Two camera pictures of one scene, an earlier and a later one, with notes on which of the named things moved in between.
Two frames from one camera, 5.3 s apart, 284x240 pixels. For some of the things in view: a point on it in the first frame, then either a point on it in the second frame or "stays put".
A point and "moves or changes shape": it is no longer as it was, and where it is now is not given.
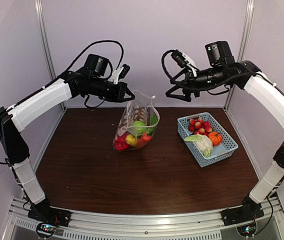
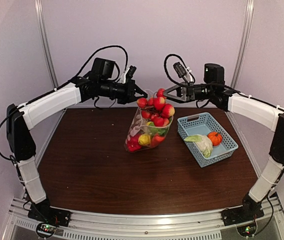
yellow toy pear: (131, 140) to (144, 139)
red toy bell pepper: (120, 144) to (133, 144)
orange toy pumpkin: (215, 137) stays put
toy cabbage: (204, 143) stays put
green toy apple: (139, 126) to (161, 131)
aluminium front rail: (93, 225) stays put
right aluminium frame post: (246, 32) stays put
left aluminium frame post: (43, 24) stays put
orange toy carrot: (147, 137) to (156, 139)
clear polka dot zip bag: (138, 122) moves or changes shape
